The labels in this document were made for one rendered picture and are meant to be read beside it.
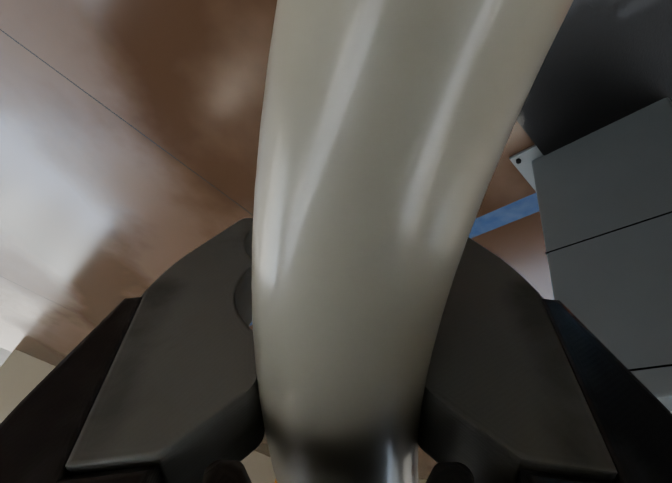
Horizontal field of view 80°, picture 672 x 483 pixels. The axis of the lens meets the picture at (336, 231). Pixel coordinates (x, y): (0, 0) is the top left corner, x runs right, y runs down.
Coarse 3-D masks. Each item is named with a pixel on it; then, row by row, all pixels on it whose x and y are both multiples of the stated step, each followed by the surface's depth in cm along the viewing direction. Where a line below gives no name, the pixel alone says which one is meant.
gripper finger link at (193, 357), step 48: (240, 240) 11; (192, 288) 9; (240, 288) 10; (144, 336) 8; (192, 336) 8; (240, 336) 8; (144, 384) 7; (192, 384) 7; (240, 384) 7; (96, 432) 6; (144, 432) 6; (192, 432) 6; (240, 432) 7; (192, 480) 6
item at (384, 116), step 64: (320, 0) 4; (384, 0) 3; (448, 0) 3; (512, 0) 3; (320, 64) 4; (384, 64) 3; (448, 64) 3; (512, 64) 4; (320, 128) 4; (384, 128) 4; (448, 128) 4; (512, 128) 4; (256, 192) 5; (320, 192) 4; (384, 192) 4; (448, 192) 4; (256, 256) 5; (320, 256) 4; (384, 256) 4; (448, 256) 5; (256, 320) 6; (320, 320) 5; (384, 320) 5; (320, 384) 5; (384, 384) 5; (320, 448) 6; (384, 448) 6
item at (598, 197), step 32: (608, 128) 124; (640, 128) 116; (512, 160) 142; (544, 160) 136; (576, 160) 126; (608, 160) 117; (640, 160) 110; (544, 192) 128; (576, 192) 119; (608, 192) 111; (640, 192) 104; (544, 224) 121; (576, 224) 113; (608, 224) 106; (640, 224) 99; (576, 256) 107; (608, 256) 101; (640, 256) 95; (576, 288) 102; (608, 288) 96; (640, 288) 91; (608, 320) 92; (640, 320) 87; (640, 352) 84
